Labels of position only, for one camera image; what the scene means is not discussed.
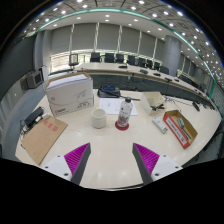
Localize green whiteboard eraser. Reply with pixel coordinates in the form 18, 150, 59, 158
177, 117, 186, 129

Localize long curved conference desk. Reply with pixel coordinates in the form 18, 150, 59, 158
74, 62, 218, 111

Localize row of black office chairs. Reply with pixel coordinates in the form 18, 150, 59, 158
89, 51, 171, 76

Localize black flat device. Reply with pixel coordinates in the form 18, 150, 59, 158
23, 106, 45, 128

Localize red-sided open cardboard box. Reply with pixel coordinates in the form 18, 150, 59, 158
162, 109, 199, 150

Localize flat brown cardboard sheet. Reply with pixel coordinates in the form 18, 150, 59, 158
20, 115, 69, 166

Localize white open organizer box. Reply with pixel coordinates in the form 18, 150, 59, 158
139, 91, 167, 117

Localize grey boxy monitor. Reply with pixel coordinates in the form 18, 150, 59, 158
25, 69, 45, 90

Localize white cup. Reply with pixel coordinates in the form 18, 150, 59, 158
90, 107, 108, 130

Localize flat round red coaster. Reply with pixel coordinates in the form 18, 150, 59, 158
114, 120, 130, 132

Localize small white remote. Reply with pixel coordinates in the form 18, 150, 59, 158
151, 116, 170, 135

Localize white printer paper carton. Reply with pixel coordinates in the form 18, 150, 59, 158
44, 71, 95, 118

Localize black desk phone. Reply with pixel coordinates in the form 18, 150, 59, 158
97, 83, 122, 99

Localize clear black-capped water bottle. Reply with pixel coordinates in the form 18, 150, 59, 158
116, 96, 134, 129

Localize black marker pens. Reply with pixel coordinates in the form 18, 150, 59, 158
179, 127, 192, 141

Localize white printed paper sheet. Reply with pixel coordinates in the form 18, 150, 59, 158
98, 97, 139, 117

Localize ceiling spot lights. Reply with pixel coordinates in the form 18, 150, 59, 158
19, 0, 224, 78

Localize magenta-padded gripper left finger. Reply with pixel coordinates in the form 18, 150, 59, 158
40, 142, 92, 186

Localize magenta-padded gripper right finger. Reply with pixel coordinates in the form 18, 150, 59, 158
132, 142, 184, 186

